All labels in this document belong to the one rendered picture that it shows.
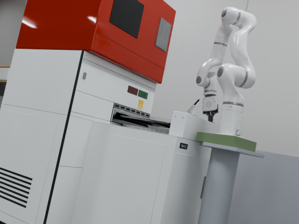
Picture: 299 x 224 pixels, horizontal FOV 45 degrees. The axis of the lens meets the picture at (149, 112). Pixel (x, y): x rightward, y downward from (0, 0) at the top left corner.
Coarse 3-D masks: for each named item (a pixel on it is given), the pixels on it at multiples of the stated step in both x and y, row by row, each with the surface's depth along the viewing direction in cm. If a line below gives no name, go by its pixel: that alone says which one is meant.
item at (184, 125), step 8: (176, 112) 204; (184, 112) 201; (176, 120) 203; (184, 120) 200; (192, 120) 206; (200, 120) 214; (176, 128) 202; (184, 128) 199; (192, 128) 207; (200, 128) 215; (208, 128) 224; (216, 128) 234; (184, 136) 200; (192, 136) 208
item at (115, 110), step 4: (116, 108) 245; (112, 112) 244; (120, 112) 249; (124, 112) 252; (128, 112) 256; (112, 116) 243; (132, 116) 261; (136, 116) 264; (140, 116) 268; (112, 120) 243; (116, 120) 246; (120, 120) 250; (132, 124) 261; (136, 124) 265
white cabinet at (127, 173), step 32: (96, 128) 227; (128, 128) 213; (96, 160) 222; (128, 160) 208; (160, 160) 196; (192, 160) 211; (96, 192) 217; (128, 192) 204; (160, 192) 193; (192, 192) 216
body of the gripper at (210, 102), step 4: (208, 96) 236; (212, 96) 235; (216, 96) 235; (204, 100) 237; (208, 100) 235; (212, 100) 234; (216, 100) 234; (204, 104) 237; (208, 104) 235; (212, 104) 233; (216, 104) 233; (204, 108) 236; (208, 108) 234; (212, 108) 233; (216, 108) 232
